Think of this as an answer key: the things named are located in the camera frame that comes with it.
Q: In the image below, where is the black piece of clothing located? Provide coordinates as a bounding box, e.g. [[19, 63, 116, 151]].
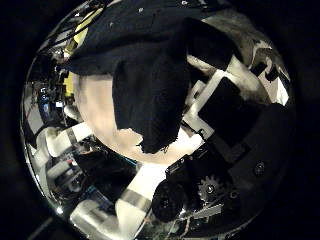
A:
[[63, 0, 245, 155]]

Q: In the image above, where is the black overhead cable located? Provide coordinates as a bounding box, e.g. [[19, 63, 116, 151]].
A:
[[39, 0, 108, 51]]

